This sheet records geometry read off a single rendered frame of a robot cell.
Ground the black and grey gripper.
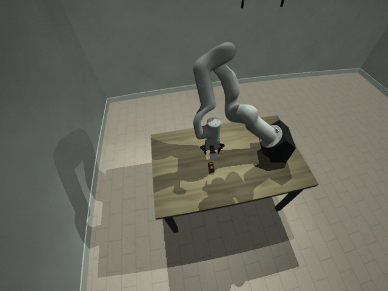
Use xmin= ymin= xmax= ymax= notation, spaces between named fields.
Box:
xmin=200 ymin=139 xmax=225 ymax=154

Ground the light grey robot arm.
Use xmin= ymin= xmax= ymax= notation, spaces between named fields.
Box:
xmin=193 ymin=42 xmax=283 ymax=148

